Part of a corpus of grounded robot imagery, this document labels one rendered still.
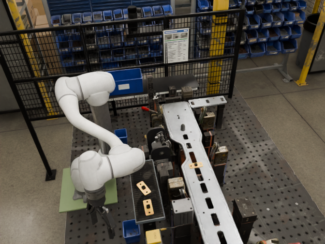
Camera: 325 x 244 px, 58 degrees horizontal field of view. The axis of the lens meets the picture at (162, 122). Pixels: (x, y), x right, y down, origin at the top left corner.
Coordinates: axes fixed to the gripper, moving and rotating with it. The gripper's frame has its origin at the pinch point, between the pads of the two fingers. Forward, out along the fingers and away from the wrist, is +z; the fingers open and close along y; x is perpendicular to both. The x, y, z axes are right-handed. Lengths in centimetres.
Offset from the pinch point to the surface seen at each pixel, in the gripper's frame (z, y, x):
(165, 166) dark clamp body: -7.3, -3.1, 48.1
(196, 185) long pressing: 3, 14, 56
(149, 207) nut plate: -8.2, 14.4, 17.7
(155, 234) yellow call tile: -4.2, 25.1, 10.7
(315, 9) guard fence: -40, -79, 524
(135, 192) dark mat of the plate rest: -10.0, 2.6, 19.8
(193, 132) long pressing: -8, -14, 90
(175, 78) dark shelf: -27, -64, 130
